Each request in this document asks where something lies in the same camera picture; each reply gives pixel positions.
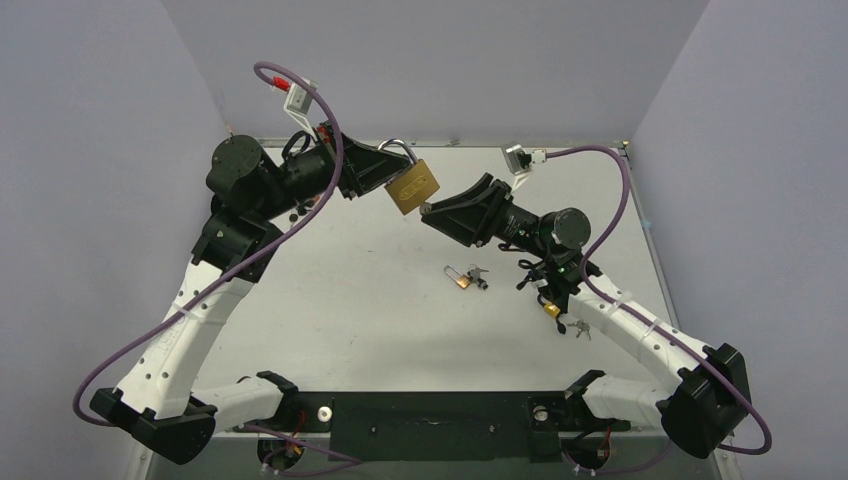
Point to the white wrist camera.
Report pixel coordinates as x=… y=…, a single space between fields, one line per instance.
x=520 y=162
x=296 y=105

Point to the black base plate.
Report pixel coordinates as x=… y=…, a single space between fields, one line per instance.
x=440 y=426

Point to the yellow padlock keys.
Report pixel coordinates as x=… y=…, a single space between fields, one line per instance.
x=578 y=327

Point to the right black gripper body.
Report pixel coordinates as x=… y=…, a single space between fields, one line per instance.
x=494 y=213

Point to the large brass padlock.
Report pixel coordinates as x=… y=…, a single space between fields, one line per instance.
x=414 y=185

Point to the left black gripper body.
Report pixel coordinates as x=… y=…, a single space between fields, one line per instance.
x=345 y=182

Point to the yellow padlock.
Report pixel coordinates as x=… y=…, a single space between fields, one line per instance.
x=552 y=310

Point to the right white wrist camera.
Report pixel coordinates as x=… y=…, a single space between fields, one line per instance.
x=520 y=162

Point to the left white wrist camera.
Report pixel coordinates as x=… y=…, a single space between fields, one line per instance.
x=296 y=105

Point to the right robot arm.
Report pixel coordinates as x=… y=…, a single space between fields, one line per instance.
x=698 y=393

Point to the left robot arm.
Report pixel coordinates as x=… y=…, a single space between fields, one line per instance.
x=157 y=402

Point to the small padlock key charm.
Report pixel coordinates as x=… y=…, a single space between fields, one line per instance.
x=475 y=275

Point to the small brass padlock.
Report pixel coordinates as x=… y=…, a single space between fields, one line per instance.
x=459 y=278

